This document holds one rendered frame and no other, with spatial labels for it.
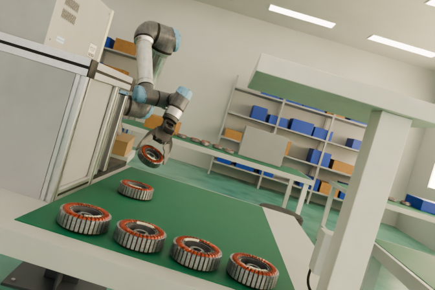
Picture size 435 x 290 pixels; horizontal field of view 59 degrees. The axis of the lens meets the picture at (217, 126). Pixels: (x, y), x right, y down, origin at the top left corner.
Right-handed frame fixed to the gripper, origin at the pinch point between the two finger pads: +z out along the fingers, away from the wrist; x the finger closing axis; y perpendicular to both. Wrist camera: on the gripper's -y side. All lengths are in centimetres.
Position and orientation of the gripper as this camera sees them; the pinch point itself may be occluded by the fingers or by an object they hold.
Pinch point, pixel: (150, 156)
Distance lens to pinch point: 167.3
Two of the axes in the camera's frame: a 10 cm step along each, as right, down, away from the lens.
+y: -3.8, 1.4, 9.2
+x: -8.3, -5.0, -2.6
